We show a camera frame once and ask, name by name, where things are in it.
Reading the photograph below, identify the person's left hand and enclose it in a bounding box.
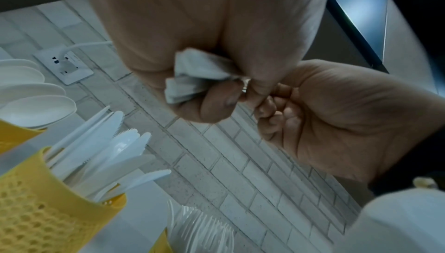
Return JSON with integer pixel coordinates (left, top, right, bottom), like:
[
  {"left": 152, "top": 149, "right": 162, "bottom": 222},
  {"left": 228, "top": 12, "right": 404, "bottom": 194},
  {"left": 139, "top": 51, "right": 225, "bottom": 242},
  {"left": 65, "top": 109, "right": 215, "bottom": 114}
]
[{"left": 79, "top": 0, "right": 335, "bottom": 123}]

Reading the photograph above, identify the black right wristband with markers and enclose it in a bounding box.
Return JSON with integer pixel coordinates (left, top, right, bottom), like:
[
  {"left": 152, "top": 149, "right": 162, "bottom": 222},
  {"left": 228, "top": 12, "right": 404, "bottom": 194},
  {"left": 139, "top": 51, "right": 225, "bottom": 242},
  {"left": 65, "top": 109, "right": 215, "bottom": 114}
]
[{"left": 368, "top": 169, "right": 445, "bottom": 196}]

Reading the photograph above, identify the black door frame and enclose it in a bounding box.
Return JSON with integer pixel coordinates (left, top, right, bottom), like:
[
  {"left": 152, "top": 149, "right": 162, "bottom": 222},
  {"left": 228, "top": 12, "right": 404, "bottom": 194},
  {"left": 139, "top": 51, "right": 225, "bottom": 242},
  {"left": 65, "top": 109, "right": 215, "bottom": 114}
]
[{"left": 326, "top": 0, "right": 390, "bottom": 74}]

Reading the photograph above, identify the white wall socket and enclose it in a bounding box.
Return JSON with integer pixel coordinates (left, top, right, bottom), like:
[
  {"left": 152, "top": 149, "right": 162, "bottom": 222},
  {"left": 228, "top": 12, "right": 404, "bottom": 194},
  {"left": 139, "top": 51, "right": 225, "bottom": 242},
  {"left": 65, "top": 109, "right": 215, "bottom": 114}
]
[{"left": 32, "top": 44, "right": 95, "bottom": 86}]

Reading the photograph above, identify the white plastic knife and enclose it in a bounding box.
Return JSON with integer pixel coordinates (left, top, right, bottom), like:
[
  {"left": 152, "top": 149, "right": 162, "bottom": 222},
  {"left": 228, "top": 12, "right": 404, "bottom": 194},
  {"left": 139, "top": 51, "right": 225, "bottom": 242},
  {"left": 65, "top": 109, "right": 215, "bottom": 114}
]
[{"left": 104, "top": 169, "right": 173, "bottom": 200}]

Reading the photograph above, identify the yellow mesh cup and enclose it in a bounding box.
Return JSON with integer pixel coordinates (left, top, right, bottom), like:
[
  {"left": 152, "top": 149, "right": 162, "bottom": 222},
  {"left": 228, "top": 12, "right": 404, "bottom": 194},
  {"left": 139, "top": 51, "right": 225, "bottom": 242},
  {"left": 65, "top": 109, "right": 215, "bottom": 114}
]
[
  {"left": 0, "top": 118, "right": 48, "bottom": 155},
  {"left": 149, "top": 227, "right": 175, "bottom": 253},
  {"left": 0, "top": 146, "right": 128, "bottom": 253}
]

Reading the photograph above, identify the person's right hand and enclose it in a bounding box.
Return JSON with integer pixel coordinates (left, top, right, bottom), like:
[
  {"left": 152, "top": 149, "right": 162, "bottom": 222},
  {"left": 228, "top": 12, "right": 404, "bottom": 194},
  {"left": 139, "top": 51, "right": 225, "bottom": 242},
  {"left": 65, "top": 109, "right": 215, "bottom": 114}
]
[{"left": 253, "top": 58, "right": 445, "bottom": 184}]

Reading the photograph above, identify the bundle of white plastic cutlery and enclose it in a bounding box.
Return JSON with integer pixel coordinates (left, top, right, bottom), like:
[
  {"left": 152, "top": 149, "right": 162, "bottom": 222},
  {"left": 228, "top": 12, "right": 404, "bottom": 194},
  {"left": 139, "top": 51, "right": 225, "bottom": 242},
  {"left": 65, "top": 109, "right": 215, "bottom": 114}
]
[{"left": 164, "top": 48, "right": 251, "bottom": 105}]

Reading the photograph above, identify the stack of white forks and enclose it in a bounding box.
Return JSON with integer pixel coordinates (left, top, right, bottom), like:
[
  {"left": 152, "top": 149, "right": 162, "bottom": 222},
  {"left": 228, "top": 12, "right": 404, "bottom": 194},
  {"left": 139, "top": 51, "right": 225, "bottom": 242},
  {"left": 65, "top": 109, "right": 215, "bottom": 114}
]
[{"left": 166, "top": 199, "right": 235, "bottom": 253}]

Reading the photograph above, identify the white plug with cable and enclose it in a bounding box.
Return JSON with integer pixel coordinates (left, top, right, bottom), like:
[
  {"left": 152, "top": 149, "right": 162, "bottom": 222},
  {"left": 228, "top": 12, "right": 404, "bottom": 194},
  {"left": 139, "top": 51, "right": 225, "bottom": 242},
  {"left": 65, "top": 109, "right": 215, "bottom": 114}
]
[{"left": 57, "top": 40, "right": 114, "bottom": 69}]

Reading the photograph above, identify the stack of white knives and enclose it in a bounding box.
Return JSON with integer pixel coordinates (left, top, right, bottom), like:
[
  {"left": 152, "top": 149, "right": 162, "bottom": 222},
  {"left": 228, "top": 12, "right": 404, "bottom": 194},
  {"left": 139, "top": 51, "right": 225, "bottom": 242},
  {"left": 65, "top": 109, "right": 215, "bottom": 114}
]
[{"left": 45, "top": 105, "right": 157, "bottom": 203}]

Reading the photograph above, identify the stack of white spoons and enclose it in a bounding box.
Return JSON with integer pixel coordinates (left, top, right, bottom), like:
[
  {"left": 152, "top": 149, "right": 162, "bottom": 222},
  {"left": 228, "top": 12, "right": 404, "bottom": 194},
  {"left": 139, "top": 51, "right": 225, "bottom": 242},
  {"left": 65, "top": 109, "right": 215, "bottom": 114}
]
[{"left": 0, "top": 58, "right": 78, "bottom": 130}]

